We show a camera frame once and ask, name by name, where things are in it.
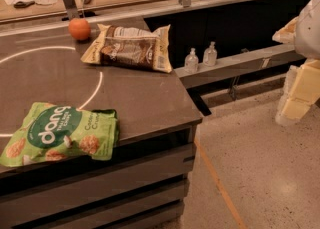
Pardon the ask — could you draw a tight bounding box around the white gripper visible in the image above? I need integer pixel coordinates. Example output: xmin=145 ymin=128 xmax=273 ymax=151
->
xmin=272 ymin=0 xmax=320 ymax=126

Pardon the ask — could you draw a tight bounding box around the brown chip bag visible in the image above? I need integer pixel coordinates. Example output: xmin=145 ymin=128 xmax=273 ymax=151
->
xmin=81 ymin=24 xmax=172 ymax=73

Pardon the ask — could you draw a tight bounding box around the green rice chip bag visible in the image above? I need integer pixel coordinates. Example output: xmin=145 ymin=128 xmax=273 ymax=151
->
xmin=0 ymin=102 xmax=119 ymax=167

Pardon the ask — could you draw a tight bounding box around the grey metal shelf ledge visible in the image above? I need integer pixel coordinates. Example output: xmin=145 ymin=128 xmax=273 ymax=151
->
xmin=175 ymin=44 xmax=304 ymax=89

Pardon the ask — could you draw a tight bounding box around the right clear pump bottle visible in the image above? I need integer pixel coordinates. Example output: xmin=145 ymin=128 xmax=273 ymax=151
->
xmin=203 ymin=42 xmax=217 ymax=66

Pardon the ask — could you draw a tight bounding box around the clear pump bottle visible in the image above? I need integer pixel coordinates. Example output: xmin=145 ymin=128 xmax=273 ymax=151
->
xmin=184 ymin=48 xmax=199 ymax=73
xmin=203 ymin=42 xmax=217 ymax=66

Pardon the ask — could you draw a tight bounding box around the left clear pump bottle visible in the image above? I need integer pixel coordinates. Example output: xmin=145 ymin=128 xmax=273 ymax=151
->
xmin=184 ymin=48 xmax=199 ymax=73

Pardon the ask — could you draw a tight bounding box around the orange fruit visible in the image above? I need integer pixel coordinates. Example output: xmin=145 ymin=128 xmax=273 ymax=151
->
xmin=68 ymin=18 xmax=91 ymax=41

